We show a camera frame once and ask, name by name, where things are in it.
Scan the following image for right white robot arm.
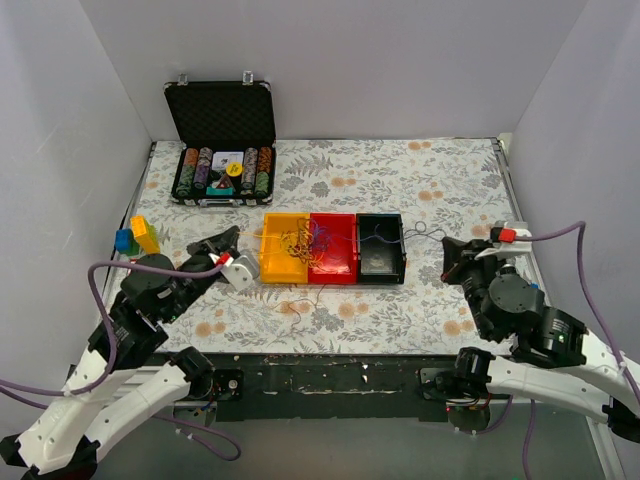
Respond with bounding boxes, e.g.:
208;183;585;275
434;237;639;442

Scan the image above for black poker chip case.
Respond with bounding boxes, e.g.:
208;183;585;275
164;71;276;207

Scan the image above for yellow plastic bin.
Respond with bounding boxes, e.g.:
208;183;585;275
259;213;310;284

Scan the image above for floral table mat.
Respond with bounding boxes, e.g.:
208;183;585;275
164;139;514;355

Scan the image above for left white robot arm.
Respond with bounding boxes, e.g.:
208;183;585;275
1;226;257;479

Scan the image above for stacked coloured toy bricks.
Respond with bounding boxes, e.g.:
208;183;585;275
114;215;161;257

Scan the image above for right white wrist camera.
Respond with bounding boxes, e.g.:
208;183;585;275
474;221;532;260

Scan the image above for purple wire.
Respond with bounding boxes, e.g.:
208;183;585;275
279;219;451;266

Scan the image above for red plastic bin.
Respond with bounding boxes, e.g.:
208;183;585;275
308;212;358;285

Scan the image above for black plastic bin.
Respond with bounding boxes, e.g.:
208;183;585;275
356;213;407;285

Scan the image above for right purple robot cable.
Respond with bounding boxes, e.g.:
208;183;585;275
519;220;631;480

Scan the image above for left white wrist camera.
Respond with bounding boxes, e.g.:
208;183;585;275
221;252;260;291

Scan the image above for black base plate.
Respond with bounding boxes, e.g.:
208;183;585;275
169;351;516;423

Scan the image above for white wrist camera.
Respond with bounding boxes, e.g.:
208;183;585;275
474;221;532;260
221;252;260;291

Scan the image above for aluminium frame rail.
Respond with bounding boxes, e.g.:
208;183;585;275
110;364;183;402

